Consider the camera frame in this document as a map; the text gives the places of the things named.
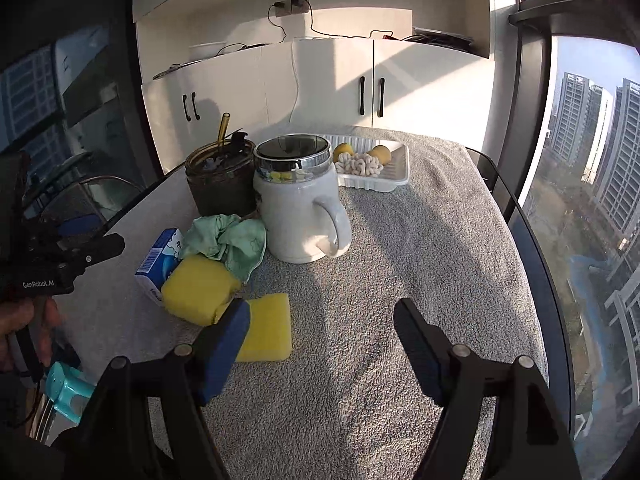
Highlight black cable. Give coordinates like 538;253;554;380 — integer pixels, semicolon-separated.
267;2;396;43

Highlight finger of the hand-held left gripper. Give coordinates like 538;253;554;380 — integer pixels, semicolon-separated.
30;212;101;242
57;232;126;273

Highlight white plastic tray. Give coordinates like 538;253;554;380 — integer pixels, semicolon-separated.
320;133;411;193

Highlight person's left hand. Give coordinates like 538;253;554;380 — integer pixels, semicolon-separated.
0;294;66;376

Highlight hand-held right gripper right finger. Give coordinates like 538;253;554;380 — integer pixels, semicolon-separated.
393;298;583;480

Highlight green tumbler with straw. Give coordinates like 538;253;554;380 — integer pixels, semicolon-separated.
185;112;257;218

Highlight teal plastic object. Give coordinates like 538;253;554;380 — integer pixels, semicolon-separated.
45;361;96;423

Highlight rounded yellow sponge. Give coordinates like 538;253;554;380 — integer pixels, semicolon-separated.
161;254;243;327

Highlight apartment buildings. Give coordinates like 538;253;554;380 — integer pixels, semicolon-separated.
547;72;640;441

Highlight white knotted rope ball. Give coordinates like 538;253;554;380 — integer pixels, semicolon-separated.
334;152;385;178

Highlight dark flat object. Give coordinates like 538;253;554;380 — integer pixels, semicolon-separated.
152;62;201;81

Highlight white cable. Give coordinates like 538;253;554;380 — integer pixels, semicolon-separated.
291;40;302;126

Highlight metal frame chair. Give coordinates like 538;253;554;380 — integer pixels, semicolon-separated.
30;174;146;221

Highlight white mug with chrome lid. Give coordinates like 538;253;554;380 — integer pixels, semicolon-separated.
252;133;353;264

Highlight grey terry towel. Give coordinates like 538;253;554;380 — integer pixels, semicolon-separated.
102;127;548;480

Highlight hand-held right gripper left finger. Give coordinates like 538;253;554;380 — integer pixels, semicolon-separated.
75;298;252;480

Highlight blue and white carton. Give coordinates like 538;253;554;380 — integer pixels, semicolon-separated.
135;228;182;307

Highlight white base cabinet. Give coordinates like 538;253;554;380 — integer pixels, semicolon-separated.
141;37;496;176

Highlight white bowl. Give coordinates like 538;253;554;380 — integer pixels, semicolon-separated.
189;42;228;59

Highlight green cloth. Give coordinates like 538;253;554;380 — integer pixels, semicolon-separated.
178;214;267;283

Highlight black window frame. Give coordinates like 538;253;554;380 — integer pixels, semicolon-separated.
507;0;640;211

